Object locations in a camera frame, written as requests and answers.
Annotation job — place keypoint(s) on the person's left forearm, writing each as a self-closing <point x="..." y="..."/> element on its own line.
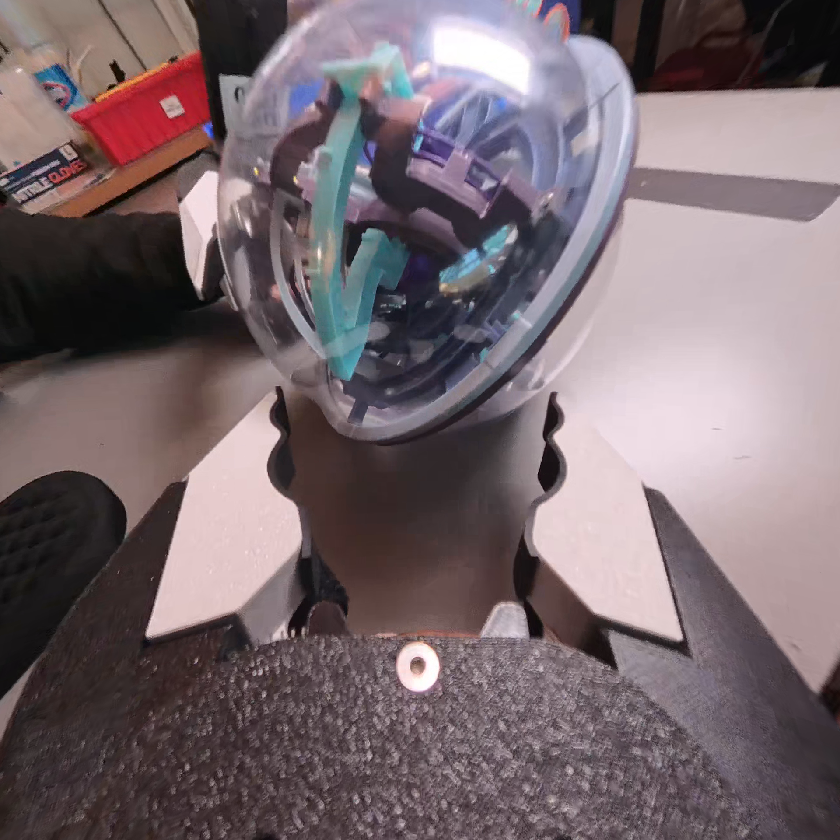
<point x="98" y="275"/>

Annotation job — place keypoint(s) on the black office chair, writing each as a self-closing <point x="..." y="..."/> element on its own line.
<point x="52" y="544"/>

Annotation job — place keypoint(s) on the clear plastic maze ball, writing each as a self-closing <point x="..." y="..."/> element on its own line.
<point x="407" y="229"/>

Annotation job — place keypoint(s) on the red plastic bin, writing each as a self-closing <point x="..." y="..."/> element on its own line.
<point x="138" y="124"/>

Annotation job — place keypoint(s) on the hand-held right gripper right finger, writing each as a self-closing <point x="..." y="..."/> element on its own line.
<point x="604" y="544"/>

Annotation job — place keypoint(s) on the dark grey table mat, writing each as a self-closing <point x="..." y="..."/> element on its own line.
<point x="728" y="193"/>

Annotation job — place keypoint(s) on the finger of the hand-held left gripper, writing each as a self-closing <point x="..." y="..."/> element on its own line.
<point x="200" y="223"/>

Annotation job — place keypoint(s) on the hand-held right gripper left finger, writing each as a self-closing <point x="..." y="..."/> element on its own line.
<point x="223" y="544"/>

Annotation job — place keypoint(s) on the wooden shelf board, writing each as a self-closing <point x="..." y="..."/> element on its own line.
<point x="131" y="180"/>

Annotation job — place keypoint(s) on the white wipes canister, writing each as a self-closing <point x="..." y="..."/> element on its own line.
<point x="59" y="88"/>

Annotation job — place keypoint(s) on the blue glove box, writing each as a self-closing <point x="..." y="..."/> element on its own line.
<point x="46" y="174"/>

